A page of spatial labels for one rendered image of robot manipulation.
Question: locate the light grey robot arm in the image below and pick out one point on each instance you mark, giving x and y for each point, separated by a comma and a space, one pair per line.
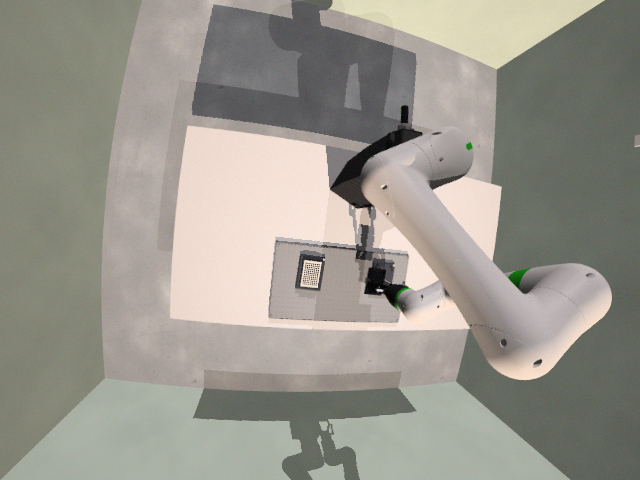
522, 331

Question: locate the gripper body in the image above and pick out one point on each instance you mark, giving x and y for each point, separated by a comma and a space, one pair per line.
387, 290

